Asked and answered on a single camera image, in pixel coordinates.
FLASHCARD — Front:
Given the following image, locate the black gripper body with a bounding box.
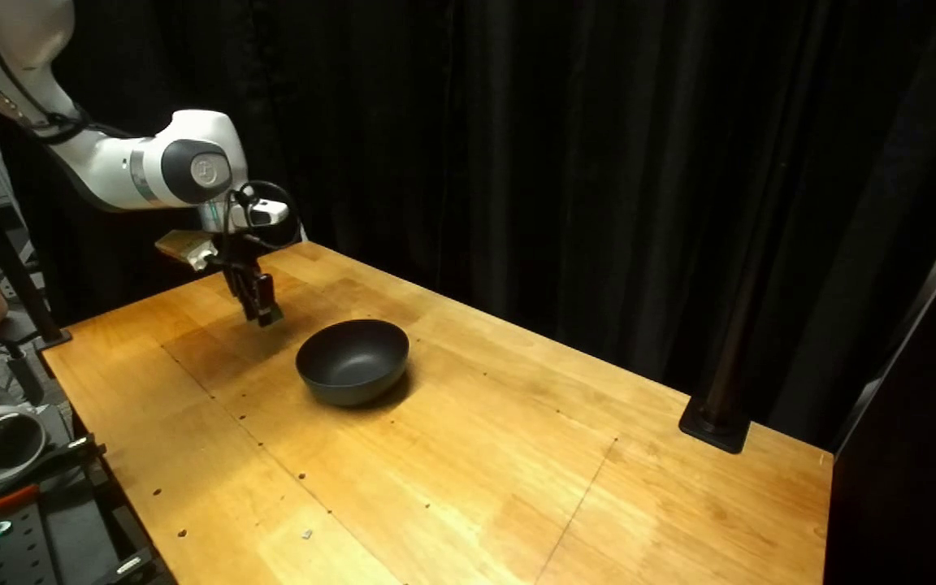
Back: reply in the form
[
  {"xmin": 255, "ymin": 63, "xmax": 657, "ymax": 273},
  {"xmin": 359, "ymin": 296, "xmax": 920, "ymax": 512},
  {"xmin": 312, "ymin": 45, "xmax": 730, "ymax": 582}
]
[{"xmin": 210, "ymin": 176, "xmax": 304, "ymax": 273}]

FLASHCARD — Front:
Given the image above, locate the dark grey bowl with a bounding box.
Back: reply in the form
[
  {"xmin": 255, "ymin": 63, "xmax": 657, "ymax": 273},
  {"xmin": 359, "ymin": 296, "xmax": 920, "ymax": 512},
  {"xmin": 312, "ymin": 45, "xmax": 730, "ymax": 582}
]
[{"xmin": 291, "ymin": 315, "xmax": 411, "ymax": 411}]

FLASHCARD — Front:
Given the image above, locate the black curtain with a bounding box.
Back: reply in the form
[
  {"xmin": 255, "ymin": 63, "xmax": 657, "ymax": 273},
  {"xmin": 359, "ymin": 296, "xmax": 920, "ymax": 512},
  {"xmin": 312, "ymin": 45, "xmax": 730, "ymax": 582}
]
[{"xmin": 8, "ymin": 0, "xmax": 936, "ymax": 449}]

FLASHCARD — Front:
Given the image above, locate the black side panel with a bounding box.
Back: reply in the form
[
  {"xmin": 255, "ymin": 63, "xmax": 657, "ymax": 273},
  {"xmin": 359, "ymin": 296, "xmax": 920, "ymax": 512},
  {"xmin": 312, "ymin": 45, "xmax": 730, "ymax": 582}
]
[{"xmin": 822, "ymin": 173, "xmax": 936, "ymax": 585}]

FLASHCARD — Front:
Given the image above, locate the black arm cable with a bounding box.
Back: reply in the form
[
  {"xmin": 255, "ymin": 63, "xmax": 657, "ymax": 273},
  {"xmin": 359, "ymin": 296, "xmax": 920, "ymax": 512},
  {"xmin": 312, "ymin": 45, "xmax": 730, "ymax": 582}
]
[{"xmin": 0, "ymin": 8, "xmax": 98, "ymax": 144}]

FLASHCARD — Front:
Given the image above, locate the red-handled tool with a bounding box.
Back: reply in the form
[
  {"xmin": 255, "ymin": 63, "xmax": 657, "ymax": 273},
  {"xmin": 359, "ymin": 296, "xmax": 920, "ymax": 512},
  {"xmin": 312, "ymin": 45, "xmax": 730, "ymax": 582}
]
[{"xmin": 0, "ymin": 482, "xmax": 57, "ymax": 518}]

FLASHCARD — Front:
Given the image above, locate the grey perforated base plate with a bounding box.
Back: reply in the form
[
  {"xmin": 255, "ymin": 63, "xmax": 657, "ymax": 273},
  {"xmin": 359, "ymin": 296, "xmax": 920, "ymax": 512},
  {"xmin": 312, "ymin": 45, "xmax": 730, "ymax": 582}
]
[{"xmin": 0, "ymin": 474, "xmax": 171, "ymax": 585}]

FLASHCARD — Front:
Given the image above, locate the black post with base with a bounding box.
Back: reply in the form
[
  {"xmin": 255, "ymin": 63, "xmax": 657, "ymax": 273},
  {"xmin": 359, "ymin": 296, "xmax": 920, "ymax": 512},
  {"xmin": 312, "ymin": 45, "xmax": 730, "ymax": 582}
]
[{"xmin": 677, "ymin": 0, "xmax": 820, "ymax": 454}]

